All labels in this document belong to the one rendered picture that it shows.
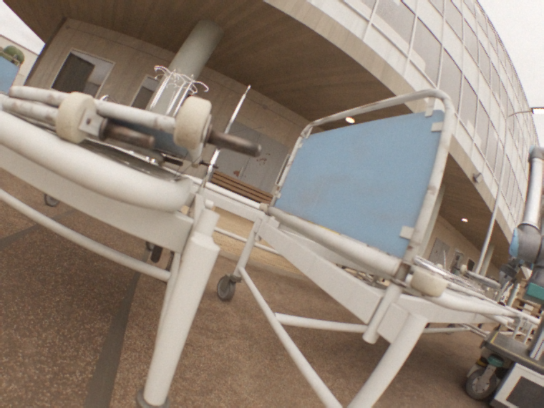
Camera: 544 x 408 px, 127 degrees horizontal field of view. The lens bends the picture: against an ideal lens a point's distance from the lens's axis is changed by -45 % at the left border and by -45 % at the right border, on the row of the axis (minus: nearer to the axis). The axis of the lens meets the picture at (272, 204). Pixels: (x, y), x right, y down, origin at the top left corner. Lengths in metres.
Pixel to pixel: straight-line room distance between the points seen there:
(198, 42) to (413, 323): 4.82
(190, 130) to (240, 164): 6.30
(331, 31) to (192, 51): 2.42
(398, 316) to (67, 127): 0.54
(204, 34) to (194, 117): 4.70
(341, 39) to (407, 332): 4.28
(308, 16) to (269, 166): 4.19
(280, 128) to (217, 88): 2.09
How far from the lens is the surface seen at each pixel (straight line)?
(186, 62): 4.66
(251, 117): 6.83
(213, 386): 0.76
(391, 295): 0.46
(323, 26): 4.34
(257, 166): 6.68
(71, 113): 0.32
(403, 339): 0.43
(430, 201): 0.47
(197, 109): 0.28
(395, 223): 0.52
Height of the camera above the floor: 0.53
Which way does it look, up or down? 1 degrees up
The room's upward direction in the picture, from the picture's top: 23 degrees clockwise
